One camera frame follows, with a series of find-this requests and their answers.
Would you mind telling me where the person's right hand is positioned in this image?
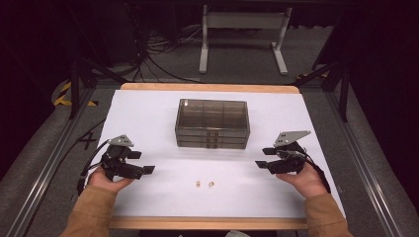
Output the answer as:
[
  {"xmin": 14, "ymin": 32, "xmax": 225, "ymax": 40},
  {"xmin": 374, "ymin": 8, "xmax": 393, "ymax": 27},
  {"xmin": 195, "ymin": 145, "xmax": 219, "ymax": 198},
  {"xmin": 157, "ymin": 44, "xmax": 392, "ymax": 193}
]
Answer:
[{"xmin": 276, "ymin": 162, "xmax": 329, "ymax": 199}]

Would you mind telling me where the person's left hand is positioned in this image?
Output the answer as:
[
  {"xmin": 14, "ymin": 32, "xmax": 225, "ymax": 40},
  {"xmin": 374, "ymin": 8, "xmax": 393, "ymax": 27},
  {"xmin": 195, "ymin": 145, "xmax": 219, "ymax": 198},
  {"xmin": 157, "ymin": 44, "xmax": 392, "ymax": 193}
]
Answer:
[{"xmin": 87, "ymin": 166, "xmax": 136, "ymax": 194}]

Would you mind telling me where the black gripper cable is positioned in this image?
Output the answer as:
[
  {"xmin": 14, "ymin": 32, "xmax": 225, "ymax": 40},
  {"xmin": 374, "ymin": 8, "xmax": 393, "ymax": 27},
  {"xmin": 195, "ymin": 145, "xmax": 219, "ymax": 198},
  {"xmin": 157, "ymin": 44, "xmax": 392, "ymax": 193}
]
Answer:
[
  {"xmin": 283, "ymin": 149, "xmax": 332, "ymax": 195},
  {"xmin": 76, "ymin": 139, "xmax": 112, "ymax": 196}
]

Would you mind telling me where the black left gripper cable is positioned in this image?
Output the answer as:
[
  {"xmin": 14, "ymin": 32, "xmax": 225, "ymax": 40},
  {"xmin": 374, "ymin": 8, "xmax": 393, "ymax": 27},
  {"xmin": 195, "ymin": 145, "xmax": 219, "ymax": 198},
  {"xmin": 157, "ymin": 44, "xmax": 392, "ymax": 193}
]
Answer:
[{"xmin": 76, "ymin": 139, "xmax": 112, "ymax": 196}]

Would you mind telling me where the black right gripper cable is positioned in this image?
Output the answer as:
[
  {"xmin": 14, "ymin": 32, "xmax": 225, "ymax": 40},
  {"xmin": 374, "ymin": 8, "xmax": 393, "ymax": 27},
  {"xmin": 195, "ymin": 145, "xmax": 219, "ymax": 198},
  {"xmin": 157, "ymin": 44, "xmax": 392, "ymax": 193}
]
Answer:
[{"xmin": 283, "ymin": 149, "xmax": 332, "ymax": 195}]

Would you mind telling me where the black metal stand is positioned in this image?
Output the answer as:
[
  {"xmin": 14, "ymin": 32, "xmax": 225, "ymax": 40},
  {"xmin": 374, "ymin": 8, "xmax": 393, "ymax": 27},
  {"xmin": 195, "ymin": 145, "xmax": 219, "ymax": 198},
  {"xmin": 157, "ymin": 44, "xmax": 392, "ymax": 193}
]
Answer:
[
  {"xmin": 68, "ymin": 57, "xmax": 130, "ymax": 120},
  {"xmin": 289, "ymin": 60, "xmax": 351, "ymax": 123}
]

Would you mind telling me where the aluminium floor rail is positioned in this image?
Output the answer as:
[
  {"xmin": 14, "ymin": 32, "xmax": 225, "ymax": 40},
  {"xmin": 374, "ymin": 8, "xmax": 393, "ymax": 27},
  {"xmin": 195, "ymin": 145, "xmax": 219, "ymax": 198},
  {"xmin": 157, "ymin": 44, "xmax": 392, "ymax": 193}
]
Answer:
[
  {"xmin": 324, "ymin": 91, "xmax": 405, "ymax": 237},
  {"xmin": 5, "ymin": 88, "xmax": 97, "ymax": 237}
]

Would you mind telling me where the bundle of floor cables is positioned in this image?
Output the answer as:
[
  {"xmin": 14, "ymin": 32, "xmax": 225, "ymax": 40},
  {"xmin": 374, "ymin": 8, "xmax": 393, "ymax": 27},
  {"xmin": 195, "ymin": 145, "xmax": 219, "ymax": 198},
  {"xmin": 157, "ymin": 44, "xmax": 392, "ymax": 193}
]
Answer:
[{"xmin": 125, "ymin": 26, "xmax": 206, "ymax": 85}]

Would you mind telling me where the yellow black floor tape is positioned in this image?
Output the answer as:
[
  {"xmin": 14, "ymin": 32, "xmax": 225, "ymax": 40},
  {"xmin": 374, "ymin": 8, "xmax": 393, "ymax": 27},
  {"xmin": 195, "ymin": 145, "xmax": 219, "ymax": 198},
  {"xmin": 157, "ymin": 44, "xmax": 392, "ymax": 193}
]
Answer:
[{"xmin": 52, "ymin": 81, "xmax": 100, "ymax": 108}]

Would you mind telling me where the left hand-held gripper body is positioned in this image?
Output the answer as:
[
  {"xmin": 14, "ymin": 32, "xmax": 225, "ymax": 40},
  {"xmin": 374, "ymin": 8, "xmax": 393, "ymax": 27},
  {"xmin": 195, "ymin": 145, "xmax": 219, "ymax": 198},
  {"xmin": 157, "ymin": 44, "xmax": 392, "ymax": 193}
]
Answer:
[{"xmin": 99, "ymin": 133, "xmax": 146, "ymax": 182}]

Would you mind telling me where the smoky transparent drawer box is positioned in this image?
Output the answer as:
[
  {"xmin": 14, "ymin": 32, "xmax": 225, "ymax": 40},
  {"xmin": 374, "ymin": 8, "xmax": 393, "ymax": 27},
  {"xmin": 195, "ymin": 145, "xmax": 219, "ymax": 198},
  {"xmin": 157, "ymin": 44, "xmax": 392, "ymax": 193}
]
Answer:
[{"xmin": 174, "ymin": 98, "xmax": 251, "ymax": 150}]

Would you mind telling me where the clear acrylic shelf organizer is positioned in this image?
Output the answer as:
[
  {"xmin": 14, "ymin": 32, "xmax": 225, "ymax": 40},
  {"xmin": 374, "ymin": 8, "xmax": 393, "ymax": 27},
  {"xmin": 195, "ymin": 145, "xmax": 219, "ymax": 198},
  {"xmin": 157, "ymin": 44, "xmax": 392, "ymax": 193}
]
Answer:
[{"xmin": 176, "ymin": 135, "xmax": 250, "ymax": 144}]

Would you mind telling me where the white metal table frame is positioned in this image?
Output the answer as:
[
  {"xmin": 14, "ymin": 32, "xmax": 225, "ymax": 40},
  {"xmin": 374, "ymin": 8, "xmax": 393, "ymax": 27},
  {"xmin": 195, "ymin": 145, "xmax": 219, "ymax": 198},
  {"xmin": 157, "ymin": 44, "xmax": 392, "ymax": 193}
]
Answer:
[{"xmin": 198, "ymin": 4, "xmax": 293, "ymax": 76}]

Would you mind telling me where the white table mat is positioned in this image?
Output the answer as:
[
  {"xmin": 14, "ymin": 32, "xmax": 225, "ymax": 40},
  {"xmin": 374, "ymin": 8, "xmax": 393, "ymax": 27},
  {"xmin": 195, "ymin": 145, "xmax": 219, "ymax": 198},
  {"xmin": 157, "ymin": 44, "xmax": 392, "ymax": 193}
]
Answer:
[{"xmin": 83, "ymin": 89, "xmax": 346, "ymax": 219}]

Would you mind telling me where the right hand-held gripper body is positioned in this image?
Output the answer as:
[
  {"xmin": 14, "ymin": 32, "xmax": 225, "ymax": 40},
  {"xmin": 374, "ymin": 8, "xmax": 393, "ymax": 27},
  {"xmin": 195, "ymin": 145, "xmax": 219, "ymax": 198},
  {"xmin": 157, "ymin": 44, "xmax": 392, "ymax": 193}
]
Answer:
[{"xmin": 267, "ymin": 129, "xmax": 312, "ymax": 176}]

